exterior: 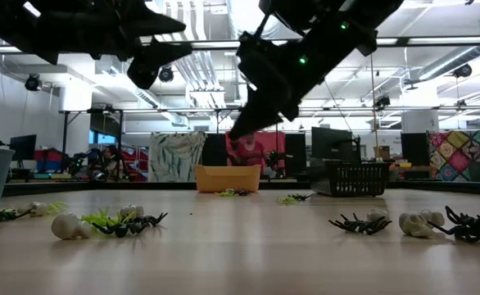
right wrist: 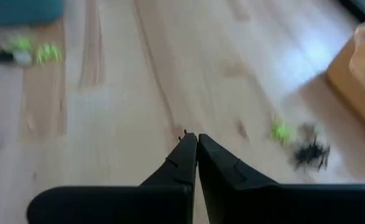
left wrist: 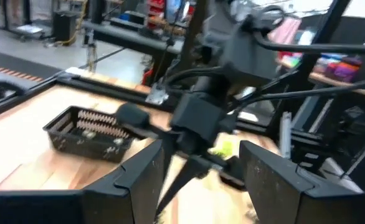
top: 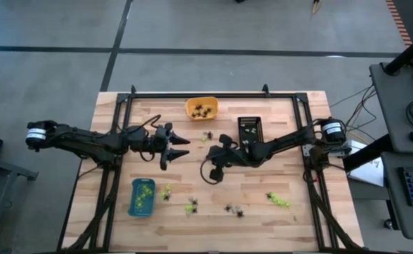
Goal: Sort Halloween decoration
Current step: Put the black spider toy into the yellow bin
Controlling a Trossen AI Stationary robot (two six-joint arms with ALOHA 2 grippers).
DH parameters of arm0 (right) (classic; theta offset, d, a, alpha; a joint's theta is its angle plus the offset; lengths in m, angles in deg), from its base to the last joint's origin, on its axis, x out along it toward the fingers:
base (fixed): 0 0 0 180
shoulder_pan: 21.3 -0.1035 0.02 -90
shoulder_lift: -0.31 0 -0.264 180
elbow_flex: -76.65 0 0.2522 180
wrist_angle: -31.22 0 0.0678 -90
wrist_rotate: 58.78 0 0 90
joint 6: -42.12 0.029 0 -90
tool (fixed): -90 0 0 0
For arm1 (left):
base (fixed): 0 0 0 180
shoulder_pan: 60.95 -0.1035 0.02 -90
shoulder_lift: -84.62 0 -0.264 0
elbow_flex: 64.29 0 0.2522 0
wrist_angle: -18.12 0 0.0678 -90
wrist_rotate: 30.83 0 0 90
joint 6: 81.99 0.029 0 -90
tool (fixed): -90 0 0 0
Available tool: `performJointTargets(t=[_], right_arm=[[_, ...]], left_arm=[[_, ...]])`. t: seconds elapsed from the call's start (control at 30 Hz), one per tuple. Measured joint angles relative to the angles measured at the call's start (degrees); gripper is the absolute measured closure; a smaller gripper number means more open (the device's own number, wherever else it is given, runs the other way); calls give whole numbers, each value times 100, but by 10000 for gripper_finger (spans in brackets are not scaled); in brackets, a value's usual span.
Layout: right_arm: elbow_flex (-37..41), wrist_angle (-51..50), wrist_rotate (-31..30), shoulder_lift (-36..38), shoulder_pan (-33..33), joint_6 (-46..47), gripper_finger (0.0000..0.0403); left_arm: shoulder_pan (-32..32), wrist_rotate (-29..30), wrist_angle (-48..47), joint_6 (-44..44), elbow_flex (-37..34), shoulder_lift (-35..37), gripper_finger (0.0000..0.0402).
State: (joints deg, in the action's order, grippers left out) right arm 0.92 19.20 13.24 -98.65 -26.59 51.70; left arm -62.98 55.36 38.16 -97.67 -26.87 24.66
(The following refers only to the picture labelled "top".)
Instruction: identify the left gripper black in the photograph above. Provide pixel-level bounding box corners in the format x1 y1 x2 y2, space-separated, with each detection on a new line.
149 122 191 171

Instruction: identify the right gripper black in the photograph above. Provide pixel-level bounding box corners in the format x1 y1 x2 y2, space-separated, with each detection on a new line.
206 133 255 183

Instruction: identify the teal plastic bin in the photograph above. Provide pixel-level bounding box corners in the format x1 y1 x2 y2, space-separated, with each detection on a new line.
127 178 157 218

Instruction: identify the yellow plastic bin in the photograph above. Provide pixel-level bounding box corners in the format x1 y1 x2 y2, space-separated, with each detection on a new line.
185 96 220 122

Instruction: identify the black mesh basket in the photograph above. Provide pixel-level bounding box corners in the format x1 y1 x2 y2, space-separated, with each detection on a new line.
237 116 264 147

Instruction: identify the white paper sheet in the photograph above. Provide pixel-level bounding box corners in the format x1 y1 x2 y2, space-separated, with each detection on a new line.
346 156 385 188

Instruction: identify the grey metal cart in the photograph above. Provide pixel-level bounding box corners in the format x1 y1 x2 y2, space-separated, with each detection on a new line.
0 152 39 253

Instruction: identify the grey computer desk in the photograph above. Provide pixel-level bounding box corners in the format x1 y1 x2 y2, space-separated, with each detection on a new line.
368 61 413 241

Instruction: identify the black monitor pole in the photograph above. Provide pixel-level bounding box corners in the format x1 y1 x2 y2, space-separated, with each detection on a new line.
383 27 413 76

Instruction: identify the black camera cable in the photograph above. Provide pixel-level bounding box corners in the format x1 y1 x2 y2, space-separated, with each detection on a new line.
121 114 162 134
199 157 225 186

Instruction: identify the black aluminium table frame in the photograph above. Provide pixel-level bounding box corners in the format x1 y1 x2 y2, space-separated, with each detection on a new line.
56 84 369 254

